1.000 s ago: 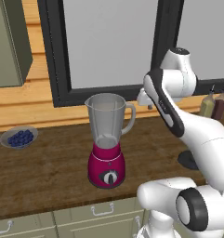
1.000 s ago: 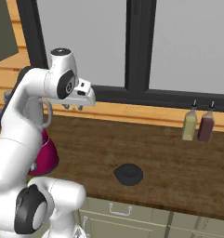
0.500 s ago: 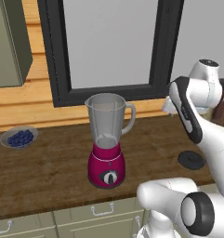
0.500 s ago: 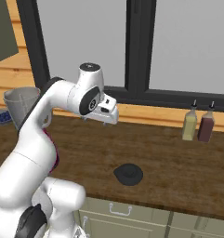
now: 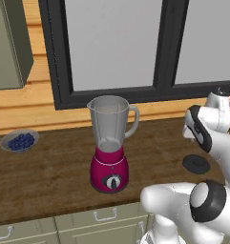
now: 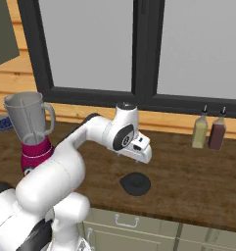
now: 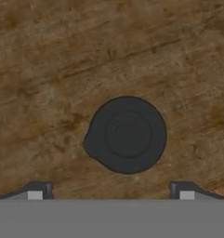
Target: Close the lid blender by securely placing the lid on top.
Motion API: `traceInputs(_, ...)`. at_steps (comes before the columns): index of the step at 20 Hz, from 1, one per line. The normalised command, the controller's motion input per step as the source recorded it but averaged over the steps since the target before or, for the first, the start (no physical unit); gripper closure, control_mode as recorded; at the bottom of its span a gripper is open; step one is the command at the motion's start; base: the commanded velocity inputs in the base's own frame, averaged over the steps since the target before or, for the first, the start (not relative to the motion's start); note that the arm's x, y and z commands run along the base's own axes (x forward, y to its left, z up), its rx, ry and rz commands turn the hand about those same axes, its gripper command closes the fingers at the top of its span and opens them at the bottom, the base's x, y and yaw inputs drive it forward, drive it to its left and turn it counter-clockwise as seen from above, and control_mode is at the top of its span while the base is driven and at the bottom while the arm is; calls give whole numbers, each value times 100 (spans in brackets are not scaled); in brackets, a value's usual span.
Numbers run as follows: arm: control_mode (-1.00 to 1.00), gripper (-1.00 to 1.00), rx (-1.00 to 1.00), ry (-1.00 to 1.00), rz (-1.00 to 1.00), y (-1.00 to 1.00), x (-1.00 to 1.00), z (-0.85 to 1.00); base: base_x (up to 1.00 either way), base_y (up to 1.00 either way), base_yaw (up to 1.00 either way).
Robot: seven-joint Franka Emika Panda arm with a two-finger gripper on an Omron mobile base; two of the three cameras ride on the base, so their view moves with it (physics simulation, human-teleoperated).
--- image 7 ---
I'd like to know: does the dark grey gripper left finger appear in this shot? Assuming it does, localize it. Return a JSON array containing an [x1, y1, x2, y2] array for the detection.
[[0, 181, 54, 201]]

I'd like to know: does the black round blender lid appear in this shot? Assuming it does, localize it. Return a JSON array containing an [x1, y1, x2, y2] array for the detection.
[[83, 96, 168, 175]]

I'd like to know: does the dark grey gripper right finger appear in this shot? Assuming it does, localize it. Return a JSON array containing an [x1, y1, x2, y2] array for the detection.
[[168, 180, 224, 201]]

